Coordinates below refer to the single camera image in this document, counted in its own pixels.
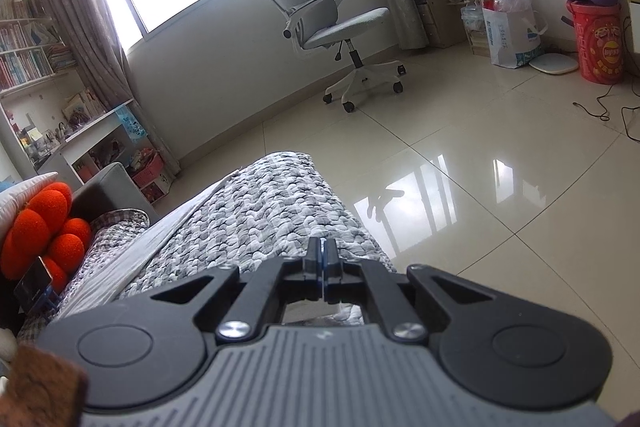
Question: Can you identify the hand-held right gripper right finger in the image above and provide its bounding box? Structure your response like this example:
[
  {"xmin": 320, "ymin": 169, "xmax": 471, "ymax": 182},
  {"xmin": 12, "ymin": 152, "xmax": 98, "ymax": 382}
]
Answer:
[{"xmin": 325, "ymin": 241, "xmax": 501, "ymax": 343}]

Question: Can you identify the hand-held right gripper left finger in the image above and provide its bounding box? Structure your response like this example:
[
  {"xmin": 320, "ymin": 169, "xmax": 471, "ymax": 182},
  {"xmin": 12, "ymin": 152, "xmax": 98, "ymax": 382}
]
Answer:
[{"xmin": 150, "ymin": 238, "xmax": 323, "ymax": 343}]

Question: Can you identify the grey checkered quilt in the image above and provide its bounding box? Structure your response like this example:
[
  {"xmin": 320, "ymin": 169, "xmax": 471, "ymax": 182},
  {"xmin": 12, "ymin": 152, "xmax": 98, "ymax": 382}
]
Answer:
[{"xmin": 20, "ymin": 152, "xmax": 398, "ymax": 343}]

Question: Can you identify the red box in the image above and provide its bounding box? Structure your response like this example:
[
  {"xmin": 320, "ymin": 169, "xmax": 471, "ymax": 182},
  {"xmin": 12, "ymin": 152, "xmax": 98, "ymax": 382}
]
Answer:
[{"xmin": 131, "ymin": 154, "xmax": 166, "ymax": 188}]

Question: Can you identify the blue patterned bag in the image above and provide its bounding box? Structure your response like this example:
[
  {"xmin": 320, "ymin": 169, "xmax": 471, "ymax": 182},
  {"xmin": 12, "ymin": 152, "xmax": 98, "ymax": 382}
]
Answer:
[{"xmin": 114, "ymin": 104, "xmax": 151, "ymax": 140}]

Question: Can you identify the grey office chair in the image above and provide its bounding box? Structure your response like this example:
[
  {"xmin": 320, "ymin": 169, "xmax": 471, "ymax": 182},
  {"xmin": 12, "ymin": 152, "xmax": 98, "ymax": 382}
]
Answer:
[{"xmin": 249, "ymin": 0, "xmax": 405, "ymax": 112}]

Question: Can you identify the orange flower cushion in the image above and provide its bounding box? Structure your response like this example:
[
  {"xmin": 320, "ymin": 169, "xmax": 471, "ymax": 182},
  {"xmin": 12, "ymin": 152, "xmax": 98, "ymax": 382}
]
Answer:
[{"xmin": 0, "ymin": 182, "xmax": 92, "ymax": 293}]

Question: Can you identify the smartphone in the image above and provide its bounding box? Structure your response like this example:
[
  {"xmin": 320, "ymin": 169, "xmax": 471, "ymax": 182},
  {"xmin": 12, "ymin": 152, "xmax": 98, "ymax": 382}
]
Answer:
[{"xmin": 14, "ymin": 257, "xmax": 55, "ymax": 308}]

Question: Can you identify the white paper bag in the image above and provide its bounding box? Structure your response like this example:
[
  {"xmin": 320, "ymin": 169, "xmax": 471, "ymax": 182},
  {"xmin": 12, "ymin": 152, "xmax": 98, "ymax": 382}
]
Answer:
[{"xmin": 482, "ymin": 0, "xmax": 548, "ymax": 70}]

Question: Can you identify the white pillow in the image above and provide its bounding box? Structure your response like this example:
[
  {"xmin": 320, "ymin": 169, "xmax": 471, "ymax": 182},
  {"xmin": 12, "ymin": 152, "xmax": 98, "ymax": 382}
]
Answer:
[{"xmin": 0, "ymin": 172, "xmax": 60, "ymax": 218}]

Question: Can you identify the white bathroom scale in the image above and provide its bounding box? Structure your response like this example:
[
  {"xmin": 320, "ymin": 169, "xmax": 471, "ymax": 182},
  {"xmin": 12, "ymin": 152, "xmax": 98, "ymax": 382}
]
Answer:
[{"xmin": 530, "ymin": 52, "xmax": 578, "ymax": 75}]

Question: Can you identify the red bucket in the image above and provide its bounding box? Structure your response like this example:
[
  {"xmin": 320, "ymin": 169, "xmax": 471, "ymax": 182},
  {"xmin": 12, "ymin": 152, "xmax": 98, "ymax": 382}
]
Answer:
[{"xmin": 567, "ymin": 0, "xmax": 623, "ymax": 85}]

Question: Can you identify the black floor cable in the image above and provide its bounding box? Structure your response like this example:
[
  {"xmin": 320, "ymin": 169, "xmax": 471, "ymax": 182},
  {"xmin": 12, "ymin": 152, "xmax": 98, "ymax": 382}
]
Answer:
[{"xmin": 572, "ymin": 82, "xmax": 640, "ymax": 140}]

